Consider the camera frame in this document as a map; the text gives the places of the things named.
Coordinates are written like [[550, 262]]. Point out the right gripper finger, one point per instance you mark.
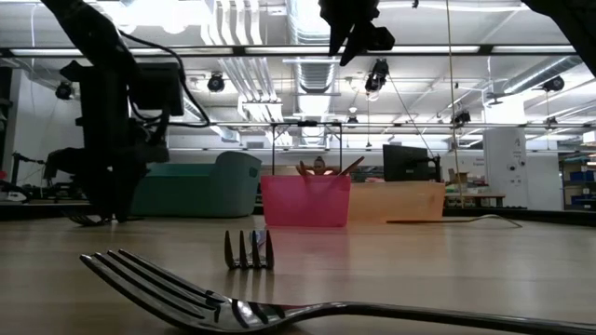
[[356, 44], [337, 39]]

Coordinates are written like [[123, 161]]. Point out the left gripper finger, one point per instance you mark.
[[104, 200], [126, 195]]

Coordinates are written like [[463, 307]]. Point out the silver metal fork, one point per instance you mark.
[[261, 321], [84, 219]]

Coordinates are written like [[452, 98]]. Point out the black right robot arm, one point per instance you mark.
[[568, 23]]

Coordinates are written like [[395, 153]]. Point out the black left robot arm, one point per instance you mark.
[[93, 37]]

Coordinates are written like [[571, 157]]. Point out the black ceiling spotlight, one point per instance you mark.
[[376, 76], [64, 90], [461, 117], [553, 84], [215, 83]]

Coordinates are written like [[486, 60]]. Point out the teal plastic bin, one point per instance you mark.
[[209, 191]]

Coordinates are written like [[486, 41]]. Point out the black overhead light bar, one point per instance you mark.
[[239, 50]]

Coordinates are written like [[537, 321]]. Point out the person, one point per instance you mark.
[[319, 166]]

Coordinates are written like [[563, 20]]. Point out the large black monitor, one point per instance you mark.
[[405, 163]]

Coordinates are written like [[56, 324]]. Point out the orange plastic bin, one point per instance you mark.
[[400, 202]]

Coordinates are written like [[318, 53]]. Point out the cardboard box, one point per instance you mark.
[[458, 177]]

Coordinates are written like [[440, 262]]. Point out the pink plastic bin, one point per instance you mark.
[[302, 205]]

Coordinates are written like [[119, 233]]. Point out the background work table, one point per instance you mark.
[[475, 197]]

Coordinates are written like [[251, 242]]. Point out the white pillar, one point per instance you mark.
[[505, 177]]

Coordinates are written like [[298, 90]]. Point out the shelf with blue bins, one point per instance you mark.
[[579, 177]]

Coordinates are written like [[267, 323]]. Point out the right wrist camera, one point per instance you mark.
[[382, 38]]

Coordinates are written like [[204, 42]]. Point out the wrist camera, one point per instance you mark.
[[382, 38], [158, 88]]

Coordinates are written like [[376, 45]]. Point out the silver ceiling duct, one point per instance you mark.
[[316, 74]]

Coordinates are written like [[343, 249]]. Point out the black aluminium table frame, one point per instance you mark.
[[28, 210]]

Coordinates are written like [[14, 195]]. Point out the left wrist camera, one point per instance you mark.
[[158, 88]]

